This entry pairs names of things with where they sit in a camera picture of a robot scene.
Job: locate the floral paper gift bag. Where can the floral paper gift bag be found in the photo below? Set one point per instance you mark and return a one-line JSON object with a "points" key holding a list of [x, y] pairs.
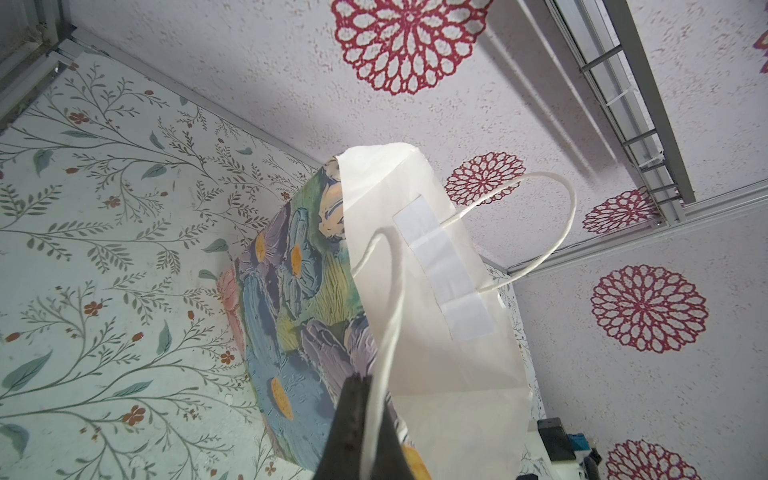
{"points": [[369, 269]]}

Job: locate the fake bun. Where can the fake bun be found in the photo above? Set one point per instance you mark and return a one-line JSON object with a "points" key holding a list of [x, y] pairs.
{"points": [[415, 462]]}

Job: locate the black wall shelf rail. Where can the black wall shelf rail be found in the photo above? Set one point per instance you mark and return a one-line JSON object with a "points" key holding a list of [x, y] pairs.
{"points": [[606, 44]]}

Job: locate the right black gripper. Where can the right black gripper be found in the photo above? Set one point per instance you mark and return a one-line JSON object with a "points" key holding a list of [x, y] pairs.
{"points": [[550, 453]]}

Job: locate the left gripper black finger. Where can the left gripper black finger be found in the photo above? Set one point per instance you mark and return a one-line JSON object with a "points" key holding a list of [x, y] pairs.
{"points": [[342, 456]]}

